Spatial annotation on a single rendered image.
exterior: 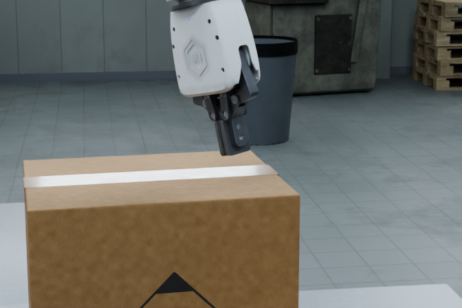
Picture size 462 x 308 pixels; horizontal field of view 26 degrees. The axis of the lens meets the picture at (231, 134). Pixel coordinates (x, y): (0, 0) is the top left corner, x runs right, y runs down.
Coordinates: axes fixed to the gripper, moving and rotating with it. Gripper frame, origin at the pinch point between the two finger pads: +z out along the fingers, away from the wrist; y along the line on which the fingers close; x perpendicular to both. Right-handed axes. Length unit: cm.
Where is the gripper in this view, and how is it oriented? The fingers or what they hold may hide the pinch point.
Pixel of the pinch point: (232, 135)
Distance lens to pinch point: 112.1
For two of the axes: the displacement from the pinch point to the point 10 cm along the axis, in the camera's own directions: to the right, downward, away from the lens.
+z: 2.0, 9.8, 0.9
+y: 6.1, -0.5, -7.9
